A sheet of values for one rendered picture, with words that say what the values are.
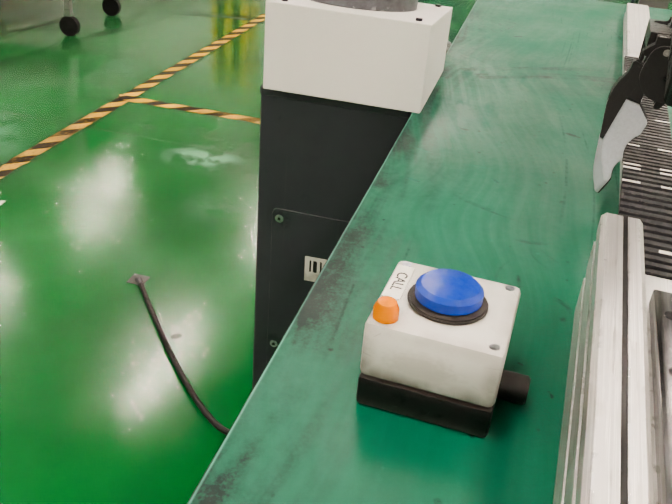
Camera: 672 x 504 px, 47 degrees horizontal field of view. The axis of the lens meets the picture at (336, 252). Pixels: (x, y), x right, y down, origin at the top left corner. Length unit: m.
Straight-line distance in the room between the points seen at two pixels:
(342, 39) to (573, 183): 0.33
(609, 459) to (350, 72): 0.69
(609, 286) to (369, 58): 0.55
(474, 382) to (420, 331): 0.04
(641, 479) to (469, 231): 0.38
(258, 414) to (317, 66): 0.59
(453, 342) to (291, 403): 0.11
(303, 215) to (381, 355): 0.63
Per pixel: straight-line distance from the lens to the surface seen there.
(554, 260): 0.66
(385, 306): 0.43
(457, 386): 0.44
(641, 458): 0.35
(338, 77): 0.96
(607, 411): 0.37
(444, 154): 0.84
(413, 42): 0.93
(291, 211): 1.06
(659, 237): 0.70
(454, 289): 0.45
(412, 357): 0.44
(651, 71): 0.71
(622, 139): 0.73
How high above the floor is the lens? 1.08
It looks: 30 degrees down
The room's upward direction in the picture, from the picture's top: 5 degrees clockwise
